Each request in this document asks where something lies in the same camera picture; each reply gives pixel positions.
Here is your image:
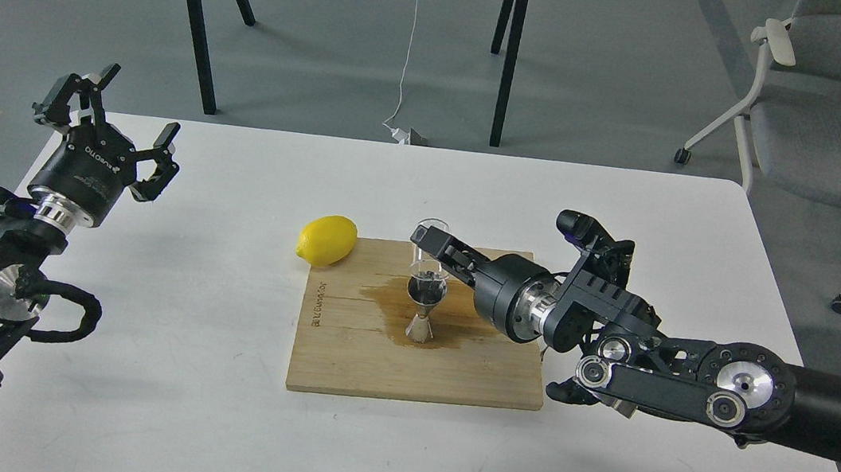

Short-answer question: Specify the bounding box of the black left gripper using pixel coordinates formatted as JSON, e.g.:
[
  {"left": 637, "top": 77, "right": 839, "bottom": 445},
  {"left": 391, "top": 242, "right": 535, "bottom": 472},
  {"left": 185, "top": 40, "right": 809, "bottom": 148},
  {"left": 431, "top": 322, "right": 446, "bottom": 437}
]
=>
[{"left": 27, "top": 63, "right": 181, "bottom": 228}]

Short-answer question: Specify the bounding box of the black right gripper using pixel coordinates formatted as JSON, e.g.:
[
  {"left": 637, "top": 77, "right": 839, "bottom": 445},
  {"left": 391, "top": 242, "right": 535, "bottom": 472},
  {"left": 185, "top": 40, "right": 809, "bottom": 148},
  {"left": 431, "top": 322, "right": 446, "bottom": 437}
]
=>
[{"left": 410, "top": 225, "right": 554, "bottom": 343}]

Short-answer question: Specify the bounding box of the clear glass measuring cup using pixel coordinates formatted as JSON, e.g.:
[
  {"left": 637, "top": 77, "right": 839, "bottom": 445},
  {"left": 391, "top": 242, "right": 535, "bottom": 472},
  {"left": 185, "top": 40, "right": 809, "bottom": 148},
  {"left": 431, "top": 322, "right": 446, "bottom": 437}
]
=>
[{"left": 409, "top": 217, "right": 450, "bottom": 280}]

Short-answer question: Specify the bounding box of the steel double jigger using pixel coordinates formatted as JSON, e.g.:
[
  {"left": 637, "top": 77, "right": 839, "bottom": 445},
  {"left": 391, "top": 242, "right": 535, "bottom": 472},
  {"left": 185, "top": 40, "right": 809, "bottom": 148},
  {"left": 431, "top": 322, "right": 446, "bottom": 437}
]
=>
[{"left": 405, "top": 271, "right": 447, "bottom": 345}]

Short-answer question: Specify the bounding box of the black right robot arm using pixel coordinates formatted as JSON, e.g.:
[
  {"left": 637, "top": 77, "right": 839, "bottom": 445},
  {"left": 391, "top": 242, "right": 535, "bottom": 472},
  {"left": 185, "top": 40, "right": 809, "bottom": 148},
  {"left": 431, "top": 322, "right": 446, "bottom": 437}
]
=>
[{"left": 411, "top": 210, "right": 841, "bottom": 462}]

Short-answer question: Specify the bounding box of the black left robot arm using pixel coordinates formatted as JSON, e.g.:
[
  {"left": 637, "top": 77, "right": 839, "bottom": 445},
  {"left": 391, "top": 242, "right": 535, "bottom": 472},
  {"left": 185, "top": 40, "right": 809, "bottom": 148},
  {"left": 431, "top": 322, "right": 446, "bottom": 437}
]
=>
[{"left": 0, "top": 64, "right": 180, "bottom": 387}]

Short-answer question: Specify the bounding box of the yellow lemon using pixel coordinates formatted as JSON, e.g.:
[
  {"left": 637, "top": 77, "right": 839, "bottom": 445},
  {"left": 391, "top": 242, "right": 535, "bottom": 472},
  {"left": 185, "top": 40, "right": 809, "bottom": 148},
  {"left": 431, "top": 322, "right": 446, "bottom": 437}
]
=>
[{"left": 295, "top": 215, "right": 358, "bottom": 267}]

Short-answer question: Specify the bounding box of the bamboo cutting board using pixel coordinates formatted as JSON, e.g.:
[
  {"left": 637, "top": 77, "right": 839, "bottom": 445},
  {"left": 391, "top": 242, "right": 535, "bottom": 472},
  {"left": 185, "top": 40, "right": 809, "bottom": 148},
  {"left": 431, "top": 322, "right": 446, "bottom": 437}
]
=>
[{"left": 285, "top": 238, "right": 544, "bottom": 411}]

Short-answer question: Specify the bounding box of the white power adapter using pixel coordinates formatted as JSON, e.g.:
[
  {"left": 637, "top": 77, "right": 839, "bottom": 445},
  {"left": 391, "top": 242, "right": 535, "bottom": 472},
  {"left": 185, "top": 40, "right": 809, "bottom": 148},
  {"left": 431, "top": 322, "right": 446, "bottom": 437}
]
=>
[{"left": 391, "top": 127, "right": 428, "bottom": 147}]

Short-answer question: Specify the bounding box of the white hanging cable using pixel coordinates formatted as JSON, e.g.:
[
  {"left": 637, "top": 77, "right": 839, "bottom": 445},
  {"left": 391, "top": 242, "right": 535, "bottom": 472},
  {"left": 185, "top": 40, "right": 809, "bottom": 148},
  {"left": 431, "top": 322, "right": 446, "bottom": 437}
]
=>
[{"left": 382, "top": 0, "right": 421, "bottom": 135}]

